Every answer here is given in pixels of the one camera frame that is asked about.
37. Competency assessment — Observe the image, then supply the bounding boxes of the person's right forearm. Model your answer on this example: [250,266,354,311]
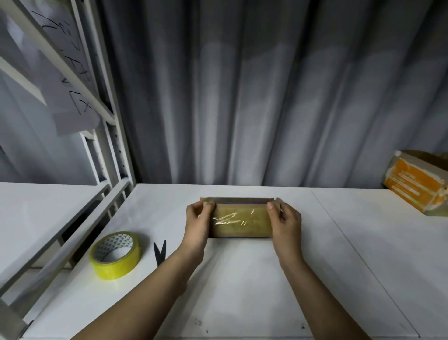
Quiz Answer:
[279,254,370,340]

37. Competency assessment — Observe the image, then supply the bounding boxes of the person's right hand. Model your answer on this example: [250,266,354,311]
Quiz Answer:
[266,197,305,269]

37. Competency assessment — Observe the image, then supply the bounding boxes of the yellow tape roll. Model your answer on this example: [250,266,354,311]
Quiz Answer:
[88,230,142,282]

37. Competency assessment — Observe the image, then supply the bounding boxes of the orange and white carton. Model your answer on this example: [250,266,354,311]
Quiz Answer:
[382,149,448,217]

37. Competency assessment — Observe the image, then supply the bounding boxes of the small brown labelled carton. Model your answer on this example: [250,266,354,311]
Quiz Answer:
[199,197,282,240]

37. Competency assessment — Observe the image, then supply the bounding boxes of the handwritten paper sheet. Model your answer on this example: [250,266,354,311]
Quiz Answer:
[45,62,103,137]
[31,0,97,83]

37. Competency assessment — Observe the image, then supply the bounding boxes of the person's left forearm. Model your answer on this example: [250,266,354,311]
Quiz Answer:
[73,248,205,340]

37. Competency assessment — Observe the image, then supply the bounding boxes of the white metal shelf rack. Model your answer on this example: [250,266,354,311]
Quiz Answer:
[0,0,137,340]

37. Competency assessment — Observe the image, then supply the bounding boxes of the person's left hand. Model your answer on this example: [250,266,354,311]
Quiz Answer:
[178,199,217,266]

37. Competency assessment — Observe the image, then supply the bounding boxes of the black scissors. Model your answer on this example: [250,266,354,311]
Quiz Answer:
[153,239,168,268]

